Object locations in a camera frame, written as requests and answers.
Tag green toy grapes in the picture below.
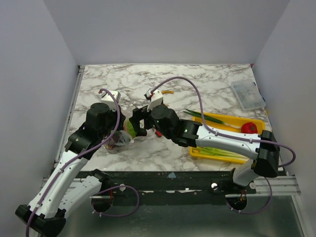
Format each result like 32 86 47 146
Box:
124 119 137 139

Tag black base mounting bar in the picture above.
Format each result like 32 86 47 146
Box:
71 170 257 205

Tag purple cable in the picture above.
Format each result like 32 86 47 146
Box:
148 76 296 214
25 88 122 237

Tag green celery toy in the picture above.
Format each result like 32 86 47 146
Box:
197 147 246 158

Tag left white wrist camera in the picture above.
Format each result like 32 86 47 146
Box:
99 90 121 111

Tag yellow handled pliers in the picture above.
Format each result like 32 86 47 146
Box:
162 90 174 94

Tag green onion toy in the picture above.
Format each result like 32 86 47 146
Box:
183 109 240 129

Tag clear plastic screw box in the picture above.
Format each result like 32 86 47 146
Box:
230 79 266 111

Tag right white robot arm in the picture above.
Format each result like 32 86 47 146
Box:
129 104 280 194

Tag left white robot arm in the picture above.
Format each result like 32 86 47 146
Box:
15 102 125 237

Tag yellow plastic tray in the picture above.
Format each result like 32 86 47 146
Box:
189 113 265 164

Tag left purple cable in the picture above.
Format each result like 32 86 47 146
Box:
25 88 122 237

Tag red black utility knife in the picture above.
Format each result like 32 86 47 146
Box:
155 130 162 137

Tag clear zip top bag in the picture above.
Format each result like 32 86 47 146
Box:
104 122 146 153

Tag red toy tomato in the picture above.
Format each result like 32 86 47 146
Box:
240 122 258 134

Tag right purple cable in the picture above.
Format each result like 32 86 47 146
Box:
148 76 296 214

